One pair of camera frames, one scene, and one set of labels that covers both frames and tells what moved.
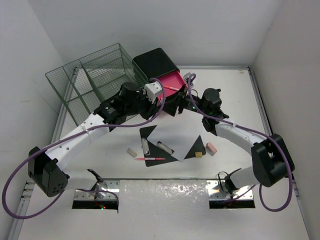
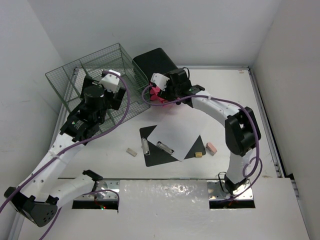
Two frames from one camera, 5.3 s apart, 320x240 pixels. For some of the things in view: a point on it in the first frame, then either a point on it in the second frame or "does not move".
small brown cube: [198, 154] does not move
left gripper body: [142, 105] to [109, 102]
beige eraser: [129, 151] does not move
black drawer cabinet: [154, 64] does not move
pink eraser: [211, 148] does not move
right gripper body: [187, 103] to [171, 91]
